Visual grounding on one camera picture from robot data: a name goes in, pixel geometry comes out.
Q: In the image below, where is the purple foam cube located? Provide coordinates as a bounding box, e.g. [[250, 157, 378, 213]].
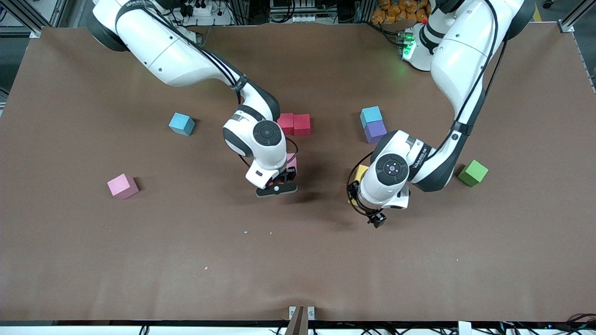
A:
[[364, 120, 388, 145]]

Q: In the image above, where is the light blue foam cube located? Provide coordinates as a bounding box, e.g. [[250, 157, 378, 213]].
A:
[[168, 112, 196, 137], [360, 106, 384, 127]]

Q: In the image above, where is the brown table cover sheet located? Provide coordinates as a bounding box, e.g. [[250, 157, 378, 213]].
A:
[[0, 21, 596, 322]]

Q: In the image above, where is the green foam cube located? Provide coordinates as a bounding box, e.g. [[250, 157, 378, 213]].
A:
[[459, 159, 489, 188]]

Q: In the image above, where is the metal table clamp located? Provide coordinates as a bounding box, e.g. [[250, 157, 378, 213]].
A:
[[288, 305, 316, 335]]

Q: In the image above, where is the white electronics box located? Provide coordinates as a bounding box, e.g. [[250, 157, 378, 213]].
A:
[[269, 0, 318, 24]]

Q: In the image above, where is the white power strip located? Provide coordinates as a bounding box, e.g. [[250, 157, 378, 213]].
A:
[[179, 0, 233, 26]]

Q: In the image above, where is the bag of orange fruits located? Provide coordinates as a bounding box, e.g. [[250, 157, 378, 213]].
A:
[[371, 0, 431, 25]]

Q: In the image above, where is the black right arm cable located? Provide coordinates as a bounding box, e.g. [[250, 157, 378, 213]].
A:
[[151, 0, 299, 161]]

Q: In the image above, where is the black cable bundle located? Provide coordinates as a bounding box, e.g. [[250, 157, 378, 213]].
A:
[[484, 313, 596, 335]]

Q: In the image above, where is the aluminium frame strut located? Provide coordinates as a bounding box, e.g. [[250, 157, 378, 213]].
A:
[[0, 0, 70, 39], [559, 0, 596, 34]]

